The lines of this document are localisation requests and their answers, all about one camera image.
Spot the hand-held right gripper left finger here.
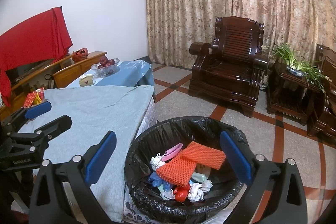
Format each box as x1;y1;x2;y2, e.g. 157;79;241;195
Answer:
28;132;117;224

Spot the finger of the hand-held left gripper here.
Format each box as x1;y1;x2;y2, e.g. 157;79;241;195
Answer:
8;115;72;155
0;101;51;135

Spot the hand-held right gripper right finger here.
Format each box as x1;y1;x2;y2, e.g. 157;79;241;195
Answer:
219;131;308;224

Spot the orange foam net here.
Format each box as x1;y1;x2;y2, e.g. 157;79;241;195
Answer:
157;153;197;186
181;141;227;170

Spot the white tissue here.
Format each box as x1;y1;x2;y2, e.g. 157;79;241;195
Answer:
201;178;213;192
188;182;205;201

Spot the blue plastic bag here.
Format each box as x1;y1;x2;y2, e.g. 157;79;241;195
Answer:
147;173;168;188

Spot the pink face mask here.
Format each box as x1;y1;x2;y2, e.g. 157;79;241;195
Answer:
161;143;183;161

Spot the red plastic bag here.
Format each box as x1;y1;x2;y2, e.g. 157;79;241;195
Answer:
175;185;190;202

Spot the black bagged trash bin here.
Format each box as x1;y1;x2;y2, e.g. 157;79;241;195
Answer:
124;116;254;219

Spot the clear white plastic bag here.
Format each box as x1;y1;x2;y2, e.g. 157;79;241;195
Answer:
159;187;175;200

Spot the red snack packet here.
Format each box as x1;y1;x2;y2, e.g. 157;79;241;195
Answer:
25;91;37;108

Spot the black television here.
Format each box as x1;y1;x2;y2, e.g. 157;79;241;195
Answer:
5;59;57;83

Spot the beige tissue box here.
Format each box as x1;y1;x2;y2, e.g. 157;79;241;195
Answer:
79;76;95;87

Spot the wooden television cabinet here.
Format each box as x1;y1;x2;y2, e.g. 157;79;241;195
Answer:
0;51;108;119

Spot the white quilted table skirt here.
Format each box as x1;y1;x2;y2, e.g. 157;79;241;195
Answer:
122;97;158;224

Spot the red woven basket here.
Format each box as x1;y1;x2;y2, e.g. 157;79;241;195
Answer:
71;48;89;62

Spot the glass fruit bowl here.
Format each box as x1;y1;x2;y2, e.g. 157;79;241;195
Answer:
91;58;121;78

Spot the red cloth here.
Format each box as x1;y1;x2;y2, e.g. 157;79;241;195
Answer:
0;7;73;106

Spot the dark wooden side table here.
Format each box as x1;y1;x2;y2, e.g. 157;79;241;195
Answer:
266;61;324;126

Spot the dark wooden armchair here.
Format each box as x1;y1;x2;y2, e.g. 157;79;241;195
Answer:
188;16;269;117
307;44;336;138

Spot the blue tablecloth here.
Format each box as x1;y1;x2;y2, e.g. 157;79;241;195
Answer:
64;60;155;98

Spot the potted green plant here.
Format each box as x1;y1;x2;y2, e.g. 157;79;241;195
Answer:
268;42;327;90

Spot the beige patterned curtain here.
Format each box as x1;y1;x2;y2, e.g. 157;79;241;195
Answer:
142;0;336;75

